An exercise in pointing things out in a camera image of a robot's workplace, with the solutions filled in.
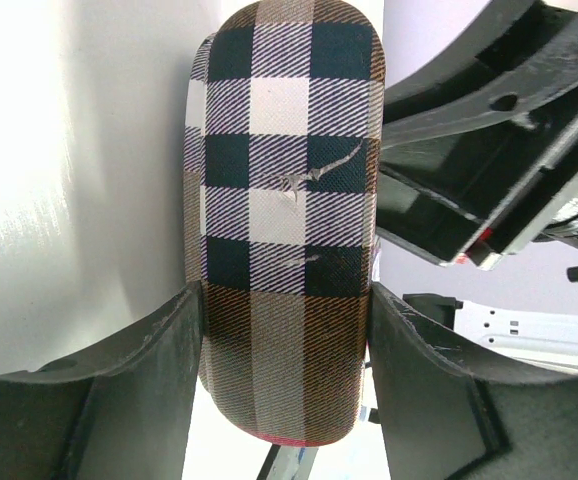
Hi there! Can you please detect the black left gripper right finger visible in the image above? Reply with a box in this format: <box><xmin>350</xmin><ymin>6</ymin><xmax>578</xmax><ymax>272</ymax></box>
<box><xmin>368</xmin><ymin>284</ymin><xmax>578</xmax><ymax>479</ymax></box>

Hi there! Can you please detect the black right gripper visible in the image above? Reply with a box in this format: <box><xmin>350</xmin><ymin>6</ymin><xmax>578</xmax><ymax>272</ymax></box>
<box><xmin>377</xmin><ymin>1</ymin><xmax>578</xmax><ymax>270</ymax></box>

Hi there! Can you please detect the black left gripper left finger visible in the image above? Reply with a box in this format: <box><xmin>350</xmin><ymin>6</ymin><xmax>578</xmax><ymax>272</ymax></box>
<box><xmin>0</xmin><ymin>283</ymin><xmax>203</xmax><ymax>479</ymax></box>

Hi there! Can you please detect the plaid glasses case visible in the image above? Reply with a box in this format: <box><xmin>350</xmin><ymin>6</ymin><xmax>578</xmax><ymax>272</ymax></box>
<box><xmin>183</xmin><ymin>1</ymin><xmax>385</xmax><ymax>447</ymax></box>

